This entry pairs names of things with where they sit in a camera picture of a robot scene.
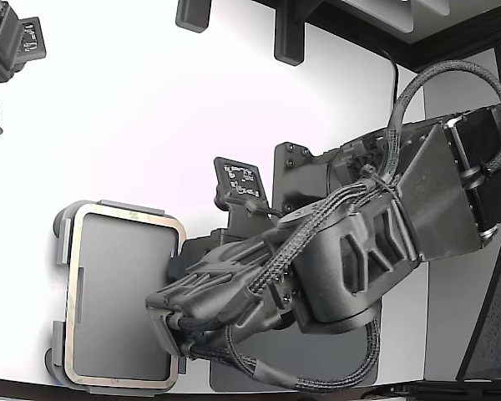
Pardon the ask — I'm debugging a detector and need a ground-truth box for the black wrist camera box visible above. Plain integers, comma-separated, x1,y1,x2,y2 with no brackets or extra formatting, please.
144,304,191,363

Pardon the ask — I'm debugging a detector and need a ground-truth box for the black rubber mat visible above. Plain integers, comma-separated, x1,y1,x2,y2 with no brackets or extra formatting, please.
179,237,381,393

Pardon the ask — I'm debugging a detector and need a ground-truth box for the thin rectangular metal frame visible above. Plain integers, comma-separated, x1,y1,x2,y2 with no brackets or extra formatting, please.
63,203,188,388

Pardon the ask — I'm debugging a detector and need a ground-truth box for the dark idle gripper assembly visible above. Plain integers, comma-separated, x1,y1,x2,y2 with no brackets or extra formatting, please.
0,0,26,145

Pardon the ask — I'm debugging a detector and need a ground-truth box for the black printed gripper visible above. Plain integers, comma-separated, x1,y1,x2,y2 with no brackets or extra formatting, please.
250,195,421,335

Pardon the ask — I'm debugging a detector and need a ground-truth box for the black six-joint robot arm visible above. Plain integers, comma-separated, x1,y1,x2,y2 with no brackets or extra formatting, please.
329,104,501,262

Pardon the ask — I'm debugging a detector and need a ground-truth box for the dark enclosure frame beam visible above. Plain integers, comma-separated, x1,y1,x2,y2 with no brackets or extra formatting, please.
250,0,501,72

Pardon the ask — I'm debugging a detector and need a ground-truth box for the thin smooth black cable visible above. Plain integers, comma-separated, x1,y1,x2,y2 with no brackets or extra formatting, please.
377,45,401,104

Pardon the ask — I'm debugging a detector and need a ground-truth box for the braided cable bundle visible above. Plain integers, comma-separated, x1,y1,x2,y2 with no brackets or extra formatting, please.
248,166,402,293

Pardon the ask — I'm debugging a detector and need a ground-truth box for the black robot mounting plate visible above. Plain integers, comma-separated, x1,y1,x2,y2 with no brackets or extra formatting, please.
273,141,331,214

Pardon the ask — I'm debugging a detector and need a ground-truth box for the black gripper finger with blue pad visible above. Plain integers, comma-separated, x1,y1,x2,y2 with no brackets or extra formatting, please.
166,237,235,287
144,240,285,314

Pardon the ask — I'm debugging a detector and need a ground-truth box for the short braided black cable loop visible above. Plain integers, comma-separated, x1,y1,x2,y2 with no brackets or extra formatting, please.
225,317,381,393

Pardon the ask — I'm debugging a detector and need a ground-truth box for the long braided black cable loop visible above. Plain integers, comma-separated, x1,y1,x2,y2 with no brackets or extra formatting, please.
386,60,501,185

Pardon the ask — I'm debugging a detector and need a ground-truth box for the grey holder with black legs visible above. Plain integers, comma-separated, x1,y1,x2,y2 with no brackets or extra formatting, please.
44,199,189,393

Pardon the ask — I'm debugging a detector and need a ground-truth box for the black labelled camera module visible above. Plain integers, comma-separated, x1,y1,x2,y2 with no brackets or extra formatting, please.
212,156,273,222
18,16,49,60

